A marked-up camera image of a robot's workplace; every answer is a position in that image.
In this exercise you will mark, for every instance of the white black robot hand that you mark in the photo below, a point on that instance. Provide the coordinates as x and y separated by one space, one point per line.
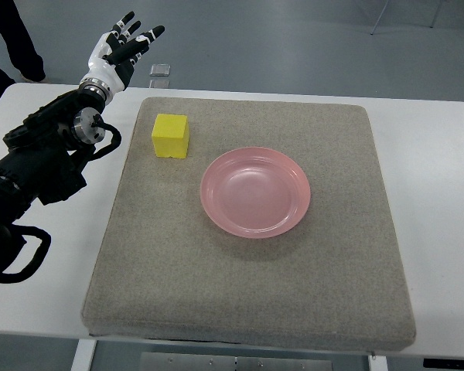
112 61

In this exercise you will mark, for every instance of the yellow foam block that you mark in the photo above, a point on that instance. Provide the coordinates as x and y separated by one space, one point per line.
170 136

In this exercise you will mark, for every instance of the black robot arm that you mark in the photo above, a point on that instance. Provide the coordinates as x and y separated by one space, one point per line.
46 157

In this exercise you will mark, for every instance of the pink plate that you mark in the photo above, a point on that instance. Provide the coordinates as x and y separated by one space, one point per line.
255 192

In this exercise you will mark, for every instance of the upper clear floor tile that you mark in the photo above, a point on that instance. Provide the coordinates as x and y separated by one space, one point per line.
160 70

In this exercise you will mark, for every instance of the person's dark trouser legs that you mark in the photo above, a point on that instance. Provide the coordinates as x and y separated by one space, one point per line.
22 52

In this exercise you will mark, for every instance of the beige fabric cushion mat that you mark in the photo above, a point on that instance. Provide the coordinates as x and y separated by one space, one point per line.
334 282

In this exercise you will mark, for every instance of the grey metal table base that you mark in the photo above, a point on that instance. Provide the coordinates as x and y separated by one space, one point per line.
176 361

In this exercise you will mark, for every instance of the white table leg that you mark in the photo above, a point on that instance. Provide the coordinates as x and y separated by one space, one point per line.
84 354

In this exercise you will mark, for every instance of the metal chair legs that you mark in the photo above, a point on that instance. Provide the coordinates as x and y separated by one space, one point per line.
421 14

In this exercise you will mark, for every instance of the black label strip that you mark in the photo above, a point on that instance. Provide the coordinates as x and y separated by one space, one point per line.
455 364

